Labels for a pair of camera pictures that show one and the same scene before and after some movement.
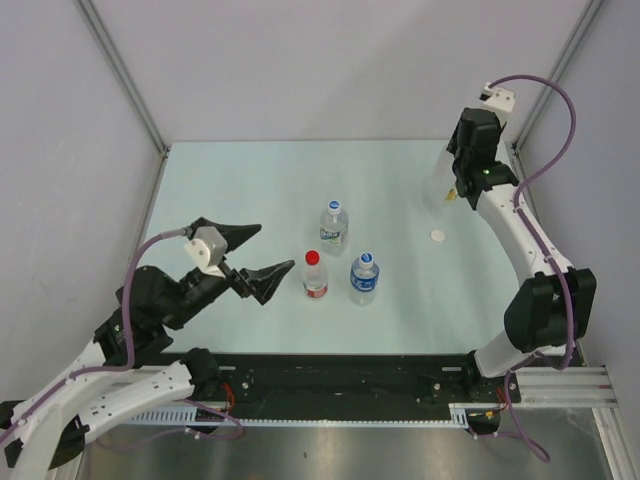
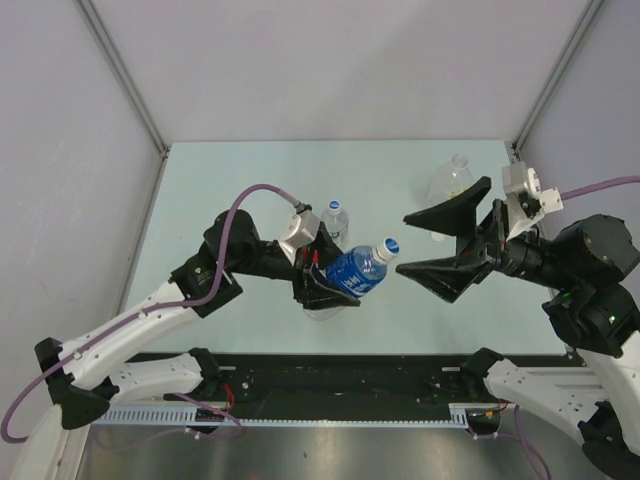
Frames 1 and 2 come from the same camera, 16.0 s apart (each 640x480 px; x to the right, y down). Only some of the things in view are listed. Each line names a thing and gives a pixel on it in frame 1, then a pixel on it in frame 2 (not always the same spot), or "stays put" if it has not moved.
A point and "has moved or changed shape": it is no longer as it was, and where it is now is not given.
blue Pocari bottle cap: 366,258 → 389,248
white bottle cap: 437,235 stays put
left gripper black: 264,281 → 308,286
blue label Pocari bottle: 363,282 has moved or changed shape
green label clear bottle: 334,225 stays put
